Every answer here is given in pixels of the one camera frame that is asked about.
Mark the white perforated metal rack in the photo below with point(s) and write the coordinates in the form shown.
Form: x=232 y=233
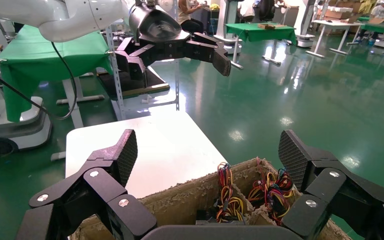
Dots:
x=119 y=96

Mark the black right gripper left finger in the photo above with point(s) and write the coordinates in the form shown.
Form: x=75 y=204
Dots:
x=106 y=188

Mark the green cloth covered table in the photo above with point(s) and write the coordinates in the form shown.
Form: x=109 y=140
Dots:
x=46 y=56
x=380 y=28
x=261 y=33

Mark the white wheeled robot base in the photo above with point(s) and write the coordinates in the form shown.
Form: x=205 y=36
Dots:
x=29 y=129

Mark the flat cardboard piece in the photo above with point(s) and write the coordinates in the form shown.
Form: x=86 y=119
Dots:
x=271 y=26

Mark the person in white shirt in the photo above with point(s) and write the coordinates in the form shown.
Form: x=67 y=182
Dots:
x=380 y=11

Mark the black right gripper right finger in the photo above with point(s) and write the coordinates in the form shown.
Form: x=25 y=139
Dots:
x=328 y=185

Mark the stacked cardboard cartons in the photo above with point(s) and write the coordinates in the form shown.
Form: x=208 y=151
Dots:
x=339 y=11

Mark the seated person in light top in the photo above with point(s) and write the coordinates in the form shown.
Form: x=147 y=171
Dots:
x=185 y=13

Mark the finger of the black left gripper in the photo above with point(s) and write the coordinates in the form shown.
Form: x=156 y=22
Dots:
x=208 y=51
x=130 y=61

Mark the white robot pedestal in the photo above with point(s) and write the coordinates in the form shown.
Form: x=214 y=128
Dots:
x=306 y=33
x=226 y=16

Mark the black board with wooden edge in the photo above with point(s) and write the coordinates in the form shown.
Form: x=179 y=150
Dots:
x=132 y=86

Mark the white work table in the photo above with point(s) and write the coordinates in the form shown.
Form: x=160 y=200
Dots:
x=334 y=24

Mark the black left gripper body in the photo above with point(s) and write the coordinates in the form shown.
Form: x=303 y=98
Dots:
x=159 y=33

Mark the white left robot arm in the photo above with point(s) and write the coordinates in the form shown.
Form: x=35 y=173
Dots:
x=62 y=20

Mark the torn cardboard divider box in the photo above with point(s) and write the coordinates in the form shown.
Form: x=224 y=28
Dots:
x=185 y=202

